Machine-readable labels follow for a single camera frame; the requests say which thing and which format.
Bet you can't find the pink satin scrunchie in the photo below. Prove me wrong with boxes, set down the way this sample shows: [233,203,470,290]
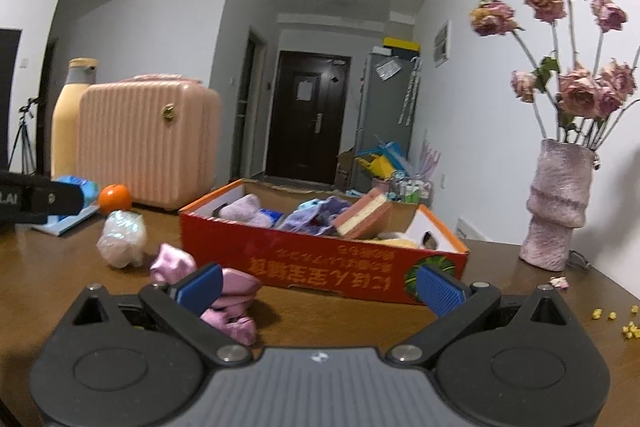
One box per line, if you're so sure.
[150,243,263,347]

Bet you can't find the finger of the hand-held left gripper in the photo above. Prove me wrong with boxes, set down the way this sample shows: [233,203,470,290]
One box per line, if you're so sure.
[30,179,86,218]

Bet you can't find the yellow thermos jug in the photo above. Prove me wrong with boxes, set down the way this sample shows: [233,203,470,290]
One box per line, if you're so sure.
[51,58,98,180]

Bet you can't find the yellow and black box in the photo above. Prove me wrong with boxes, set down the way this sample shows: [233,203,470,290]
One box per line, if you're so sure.
[382,37,421,56]

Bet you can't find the open brown cardboard box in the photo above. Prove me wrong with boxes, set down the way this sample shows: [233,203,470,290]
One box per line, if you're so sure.
[336,149,357,190]

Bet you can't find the red cardboard box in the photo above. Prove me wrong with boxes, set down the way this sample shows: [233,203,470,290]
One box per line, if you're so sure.
[178,178,470,306]

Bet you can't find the purple drawstring pouch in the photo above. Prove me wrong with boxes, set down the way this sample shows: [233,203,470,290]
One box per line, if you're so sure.
[277,196,353,237]

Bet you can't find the small blue tissue packet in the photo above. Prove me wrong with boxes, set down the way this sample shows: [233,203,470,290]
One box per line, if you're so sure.
[259,207,287,228]

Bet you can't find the black cable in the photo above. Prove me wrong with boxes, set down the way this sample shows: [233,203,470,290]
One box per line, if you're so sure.
[565,249,592,272]

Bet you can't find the orange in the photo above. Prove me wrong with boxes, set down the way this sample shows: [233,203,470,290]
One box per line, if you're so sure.
[98,183,133,214]

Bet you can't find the wire trolley with bottles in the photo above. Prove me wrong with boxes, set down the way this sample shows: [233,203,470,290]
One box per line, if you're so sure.
[390,172,433,205]

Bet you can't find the scattered yellow petal crumbs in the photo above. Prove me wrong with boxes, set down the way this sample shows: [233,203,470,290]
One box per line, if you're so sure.
[591,304,640,340]

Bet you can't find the white electrical panel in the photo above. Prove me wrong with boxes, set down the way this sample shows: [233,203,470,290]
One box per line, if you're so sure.
[434,19,451,68]

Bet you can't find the yellow plush toy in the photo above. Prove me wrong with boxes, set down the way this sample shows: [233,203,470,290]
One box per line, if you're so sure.
[375,231,421,250]

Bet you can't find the purple wing decoration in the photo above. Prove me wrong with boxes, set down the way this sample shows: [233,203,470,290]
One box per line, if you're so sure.
[419,129,443,182]

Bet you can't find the pile of blue yellow bags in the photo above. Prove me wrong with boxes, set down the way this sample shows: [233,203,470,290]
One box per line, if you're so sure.
[354,137,416,180]

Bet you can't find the dried pink rose bouquet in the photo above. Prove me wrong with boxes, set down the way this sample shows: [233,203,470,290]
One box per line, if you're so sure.
[469,0,640,152]

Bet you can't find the pink rectangular sponge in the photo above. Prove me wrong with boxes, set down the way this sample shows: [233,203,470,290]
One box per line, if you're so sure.
[332,188,393,240]

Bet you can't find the lavender fluffy headband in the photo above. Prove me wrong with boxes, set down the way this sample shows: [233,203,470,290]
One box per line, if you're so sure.
[220,194,273,226]

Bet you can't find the crumpled white plastic bag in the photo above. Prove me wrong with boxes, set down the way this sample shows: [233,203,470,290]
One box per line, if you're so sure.
[96,210,147,269]

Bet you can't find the black camera tripod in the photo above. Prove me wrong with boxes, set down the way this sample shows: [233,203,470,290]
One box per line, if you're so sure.
[7,97,43,178]

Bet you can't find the blue soft tissue pack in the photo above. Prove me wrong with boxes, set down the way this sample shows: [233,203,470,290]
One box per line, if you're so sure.
[32,175,101,238]

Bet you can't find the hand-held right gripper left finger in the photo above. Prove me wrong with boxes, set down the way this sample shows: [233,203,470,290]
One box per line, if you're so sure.
[70,263,253,364]

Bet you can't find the white board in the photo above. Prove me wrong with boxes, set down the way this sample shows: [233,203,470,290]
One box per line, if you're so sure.
[456,218,486,242]

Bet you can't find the pink ribbed suitcase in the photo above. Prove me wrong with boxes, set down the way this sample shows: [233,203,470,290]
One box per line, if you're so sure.
[76,74,222,212]

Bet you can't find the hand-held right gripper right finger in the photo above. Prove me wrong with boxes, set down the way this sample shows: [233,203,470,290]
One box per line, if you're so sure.
[387,263,568,363]

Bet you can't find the pink textured vase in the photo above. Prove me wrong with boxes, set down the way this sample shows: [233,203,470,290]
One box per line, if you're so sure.
[519,138,594,272]

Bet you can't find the dark brown entrance door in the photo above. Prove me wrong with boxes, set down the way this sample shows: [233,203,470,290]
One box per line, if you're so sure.
[265,50,352,185]

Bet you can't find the white hanging umbrellas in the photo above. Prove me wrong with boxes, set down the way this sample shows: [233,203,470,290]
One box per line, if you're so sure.
[397,59,423,125]

